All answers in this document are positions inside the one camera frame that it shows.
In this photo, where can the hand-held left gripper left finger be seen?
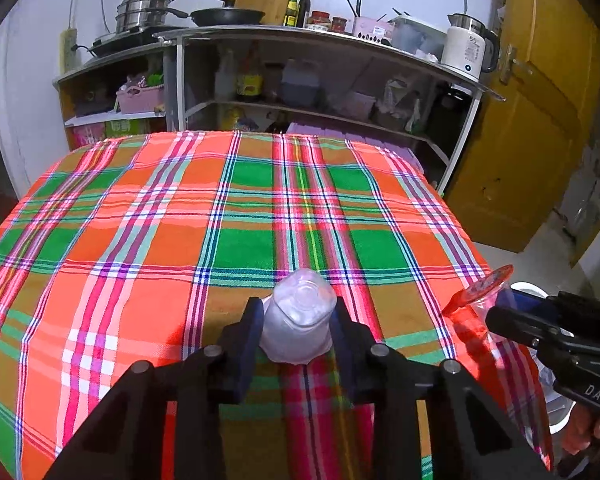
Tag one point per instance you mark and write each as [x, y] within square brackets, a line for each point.
[245, 350]

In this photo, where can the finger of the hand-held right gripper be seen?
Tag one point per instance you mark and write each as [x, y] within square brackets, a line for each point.
[530, 300]
[520, 327]

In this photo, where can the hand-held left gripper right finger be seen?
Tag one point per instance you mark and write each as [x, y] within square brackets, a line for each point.
[347, 360]

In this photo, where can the clear cup with red lid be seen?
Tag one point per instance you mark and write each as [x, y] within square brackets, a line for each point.
[490, 282]

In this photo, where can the clear plastic bottle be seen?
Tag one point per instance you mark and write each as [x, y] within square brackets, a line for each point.
[300, 320]

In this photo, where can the person's right hand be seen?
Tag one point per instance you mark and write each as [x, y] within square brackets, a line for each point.
[587, 435]

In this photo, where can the plaid tablecloth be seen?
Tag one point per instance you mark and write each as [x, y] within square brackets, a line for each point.
[180, 240]

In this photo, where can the yellow wooden door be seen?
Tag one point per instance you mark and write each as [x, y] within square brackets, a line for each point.
[530, 135]

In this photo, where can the crumpled plastic bags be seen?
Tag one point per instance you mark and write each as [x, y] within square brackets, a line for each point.
[397, 105]

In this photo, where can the green carton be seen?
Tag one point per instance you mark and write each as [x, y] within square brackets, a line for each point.
[128, 127]

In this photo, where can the clear food box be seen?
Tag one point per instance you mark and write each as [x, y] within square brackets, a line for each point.
[357, 106]

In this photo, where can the white electric kettle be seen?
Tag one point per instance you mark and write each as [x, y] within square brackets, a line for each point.
[462, 50]

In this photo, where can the pink carton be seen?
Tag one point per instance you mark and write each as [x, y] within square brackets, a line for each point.
[88, 136]

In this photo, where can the yellow-label bottle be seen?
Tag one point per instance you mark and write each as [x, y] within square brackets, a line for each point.
[250, 82]

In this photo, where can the grey plastic jug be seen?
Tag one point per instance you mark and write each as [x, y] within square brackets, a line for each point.
[300, 85]

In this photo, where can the white plastic bottle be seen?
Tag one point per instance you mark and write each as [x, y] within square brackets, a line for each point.
[225, 80]

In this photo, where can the pink basket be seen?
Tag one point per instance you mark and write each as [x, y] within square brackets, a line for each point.
[140, 100]

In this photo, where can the clear plastic container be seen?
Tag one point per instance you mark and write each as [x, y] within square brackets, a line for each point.
[417, 37]

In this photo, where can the pink utensil holder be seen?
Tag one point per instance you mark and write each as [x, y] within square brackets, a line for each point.
[372, 32]

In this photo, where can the low wooden cabinet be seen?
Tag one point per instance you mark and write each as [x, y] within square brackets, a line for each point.
[105, 65]

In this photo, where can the white kitchen shelf unit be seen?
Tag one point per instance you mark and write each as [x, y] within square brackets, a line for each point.
[330, 42]

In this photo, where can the black induction cooker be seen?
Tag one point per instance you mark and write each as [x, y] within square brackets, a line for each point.
[130, 40]

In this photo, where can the black frying pan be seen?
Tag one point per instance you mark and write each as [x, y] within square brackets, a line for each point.
[230, 16]

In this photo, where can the small red jar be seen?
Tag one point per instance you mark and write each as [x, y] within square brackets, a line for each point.
[338, 25]

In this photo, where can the red sauce jar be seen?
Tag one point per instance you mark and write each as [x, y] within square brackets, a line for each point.
[318, 20]

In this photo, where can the green oil bottle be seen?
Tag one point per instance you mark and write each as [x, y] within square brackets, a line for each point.
[291, 12]

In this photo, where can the black chopsticks bundle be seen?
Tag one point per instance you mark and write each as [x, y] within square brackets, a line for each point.
[354, 6]

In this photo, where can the dark sauce bottle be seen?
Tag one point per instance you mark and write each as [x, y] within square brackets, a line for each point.
[305, 10]

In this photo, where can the power strip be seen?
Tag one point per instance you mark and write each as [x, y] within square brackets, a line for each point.
[68, 52]

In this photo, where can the steel pot with lid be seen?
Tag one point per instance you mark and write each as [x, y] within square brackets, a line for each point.
[140, 12]

